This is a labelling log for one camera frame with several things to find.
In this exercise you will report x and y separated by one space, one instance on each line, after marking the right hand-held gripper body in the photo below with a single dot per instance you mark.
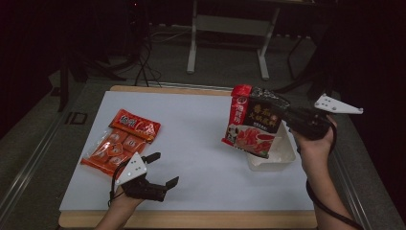
311 123

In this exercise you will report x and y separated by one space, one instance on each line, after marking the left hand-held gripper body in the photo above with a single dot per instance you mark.
140 185

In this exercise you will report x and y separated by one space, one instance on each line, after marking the red and black sauce packet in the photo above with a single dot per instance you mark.
252 127

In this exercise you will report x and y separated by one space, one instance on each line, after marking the white plastic container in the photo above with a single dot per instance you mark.
281 156

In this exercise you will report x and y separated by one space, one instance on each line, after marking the person's left hand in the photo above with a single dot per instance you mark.
127 199

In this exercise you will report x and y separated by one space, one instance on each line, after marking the person's right hand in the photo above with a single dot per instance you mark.
314 148

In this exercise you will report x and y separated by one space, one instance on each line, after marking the orange clear snack packet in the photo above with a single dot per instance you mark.
121 143

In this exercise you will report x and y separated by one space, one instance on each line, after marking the white table mat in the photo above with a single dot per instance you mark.
198 143

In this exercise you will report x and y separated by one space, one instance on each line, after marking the white metal stand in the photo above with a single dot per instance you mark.
230 25

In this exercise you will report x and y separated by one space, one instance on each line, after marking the black tripod stand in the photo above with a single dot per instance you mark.
79 73

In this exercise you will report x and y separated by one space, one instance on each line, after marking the black floor bracket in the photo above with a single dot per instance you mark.
76 118

